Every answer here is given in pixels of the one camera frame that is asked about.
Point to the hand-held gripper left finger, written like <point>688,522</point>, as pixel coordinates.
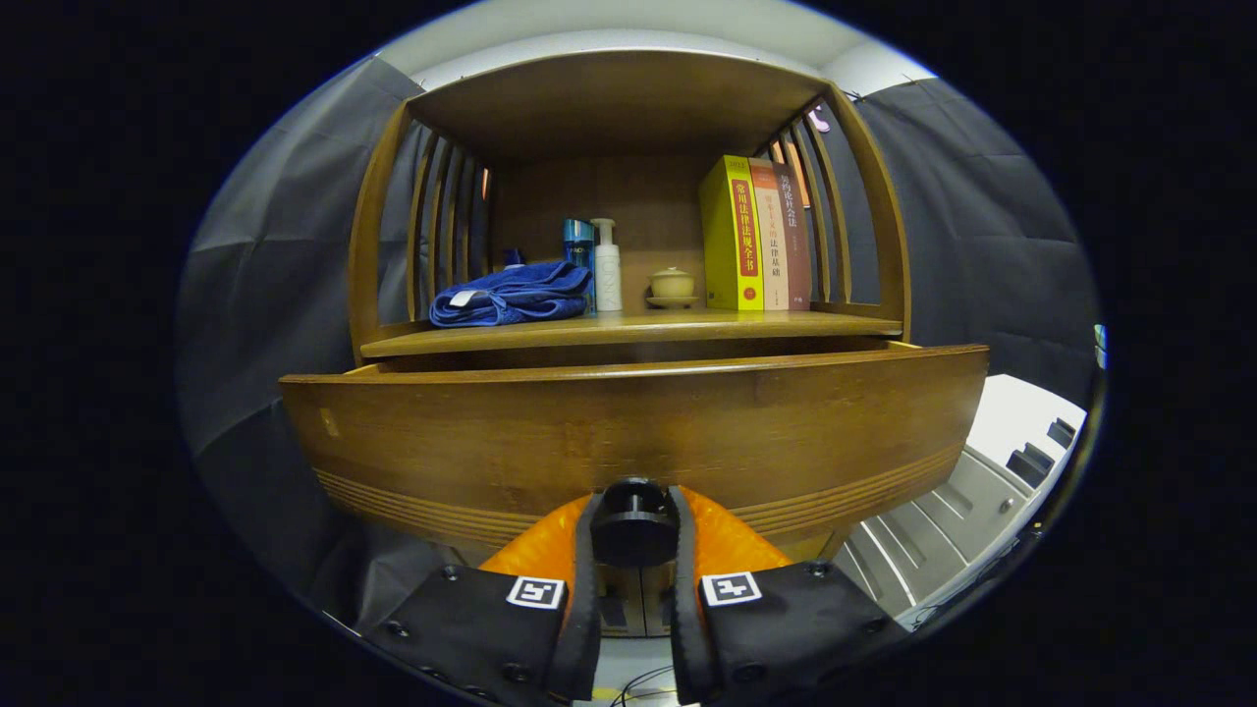
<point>586,628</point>

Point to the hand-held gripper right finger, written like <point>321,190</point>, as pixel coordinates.
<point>684,628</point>

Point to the wooden drawer with black knob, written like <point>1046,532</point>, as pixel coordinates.
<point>491,442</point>

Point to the wooden cabinet door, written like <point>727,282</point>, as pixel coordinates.
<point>621,589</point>
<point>656,589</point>

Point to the wooden countertop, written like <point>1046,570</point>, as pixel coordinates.
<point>628,329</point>

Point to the brown wooden cabinet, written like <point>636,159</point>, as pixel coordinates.
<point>609,108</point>

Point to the folded blue towel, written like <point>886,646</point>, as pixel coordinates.
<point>511,295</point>

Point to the yellow lidded teacup with saucer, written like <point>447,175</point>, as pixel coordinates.
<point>673,285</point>

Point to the white pump bottle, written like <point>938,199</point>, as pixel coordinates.
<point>607,275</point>

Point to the small white blue-capped bottle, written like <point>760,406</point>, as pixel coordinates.
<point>512,258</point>

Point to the small black holder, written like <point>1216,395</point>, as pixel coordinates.
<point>1031,463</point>
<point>1062,432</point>

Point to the teal cosmetic bottle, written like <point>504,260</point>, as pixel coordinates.
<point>577,241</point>

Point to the maroon book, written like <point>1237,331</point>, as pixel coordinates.
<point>797,255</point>

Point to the cream and orange book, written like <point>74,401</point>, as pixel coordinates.
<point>771,245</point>

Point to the thick yellow book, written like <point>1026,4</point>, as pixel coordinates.
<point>732,236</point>

